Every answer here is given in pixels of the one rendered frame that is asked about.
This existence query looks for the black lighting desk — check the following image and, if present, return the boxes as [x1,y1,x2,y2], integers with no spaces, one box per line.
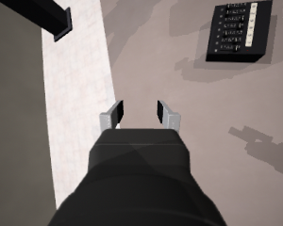
[206,0,273,63]

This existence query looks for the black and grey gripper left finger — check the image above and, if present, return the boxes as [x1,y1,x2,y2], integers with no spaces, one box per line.
[99,100,124,134]

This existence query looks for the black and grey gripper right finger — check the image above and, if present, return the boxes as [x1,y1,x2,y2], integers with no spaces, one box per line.
[157,100,181,133]

